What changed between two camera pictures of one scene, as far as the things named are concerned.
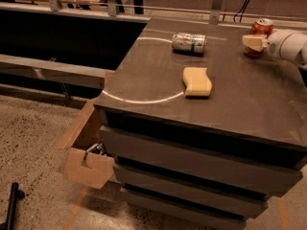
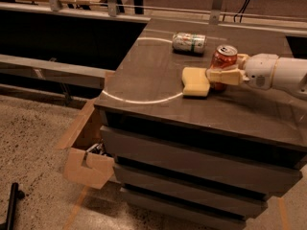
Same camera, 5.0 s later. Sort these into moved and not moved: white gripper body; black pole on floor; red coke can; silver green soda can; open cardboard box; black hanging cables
Moved: white gripper body; red coke can
Not moved: silver green soda can; black pole on floor; black hanging cables; open cardboard box
